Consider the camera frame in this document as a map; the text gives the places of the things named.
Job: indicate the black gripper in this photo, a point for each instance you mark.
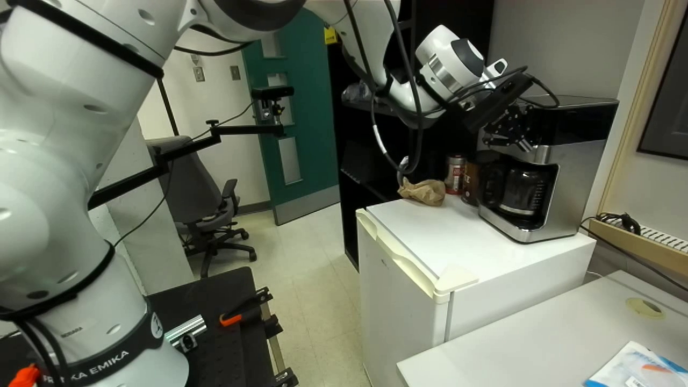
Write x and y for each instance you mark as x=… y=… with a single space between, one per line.
x=495 y=97

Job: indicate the black and silver coffee maker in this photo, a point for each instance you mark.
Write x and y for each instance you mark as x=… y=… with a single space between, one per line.
x=560 y=173

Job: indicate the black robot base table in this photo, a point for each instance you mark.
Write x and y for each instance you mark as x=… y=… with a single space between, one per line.
x=216 y=345

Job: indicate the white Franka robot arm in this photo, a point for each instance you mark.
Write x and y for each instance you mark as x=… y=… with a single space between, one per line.
x=65 y=179

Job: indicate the brown Van Houtte coffee can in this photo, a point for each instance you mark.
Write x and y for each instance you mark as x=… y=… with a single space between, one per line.
x=470 y=179

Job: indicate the small metal tin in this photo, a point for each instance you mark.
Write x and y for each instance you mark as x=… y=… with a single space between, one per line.
x=455 y=174

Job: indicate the crumpled brown paper bag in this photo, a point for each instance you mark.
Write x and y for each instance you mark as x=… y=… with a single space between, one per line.
x=424 y=191

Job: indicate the white mini fridge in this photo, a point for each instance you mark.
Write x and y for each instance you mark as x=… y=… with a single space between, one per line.
x=459 y=272

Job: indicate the grey framed window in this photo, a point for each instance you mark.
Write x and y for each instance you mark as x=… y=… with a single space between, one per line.
x=668 y=92

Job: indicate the black shelf unit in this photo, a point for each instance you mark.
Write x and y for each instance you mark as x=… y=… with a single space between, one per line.
x=359 y=157

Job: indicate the green door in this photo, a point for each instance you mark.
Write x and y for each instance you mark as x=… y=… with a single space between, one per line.
x=309 y=130

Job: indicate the white and blue pamphlet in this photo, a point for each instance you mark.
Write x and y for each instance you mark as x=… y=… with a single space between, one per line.
x=635 y=367

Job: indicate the black mesh office chair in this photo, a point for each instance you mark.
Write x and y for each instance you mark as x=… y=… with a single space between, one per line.
x=219 y=228

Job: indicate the orange plastic part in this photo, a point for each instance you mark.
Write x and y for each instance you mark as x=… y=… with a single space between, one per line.
x=24 y=377

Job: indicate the black camera on stand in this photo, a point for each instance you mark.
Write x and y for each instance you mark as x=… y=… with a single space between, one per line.
x=271 y=99

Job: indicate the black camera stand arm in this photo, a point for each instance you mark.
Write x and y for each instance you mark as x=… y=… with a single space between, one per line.
x=179 y=152

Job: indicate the silver metal bracket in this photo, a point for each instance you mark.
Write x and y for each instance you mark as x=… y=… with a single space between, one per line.
x=185 y=331

